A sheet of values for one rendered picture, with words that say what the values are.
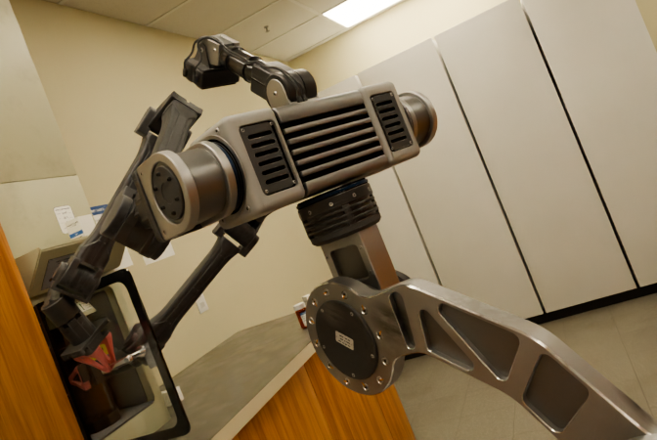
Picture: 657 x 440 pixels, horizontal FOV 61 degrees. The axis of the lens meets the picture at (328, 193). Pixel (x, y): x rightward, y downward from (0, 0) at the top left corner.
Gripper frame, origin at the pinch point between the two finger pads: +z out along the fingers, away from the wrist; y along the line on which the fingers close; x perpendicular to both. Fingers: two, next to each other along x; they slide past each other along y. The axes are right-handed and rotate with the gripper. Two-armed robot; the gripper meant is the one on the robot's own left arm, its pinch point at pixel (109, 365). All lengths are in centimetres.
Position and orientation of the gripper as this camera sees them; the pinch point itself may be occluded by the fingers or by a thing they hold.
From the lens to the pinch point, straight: 138.2
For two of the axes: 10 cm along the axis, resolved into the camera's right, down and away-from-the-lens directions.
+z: 4.6, 8.1, 3.6
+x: 8.6, -3.1, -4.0
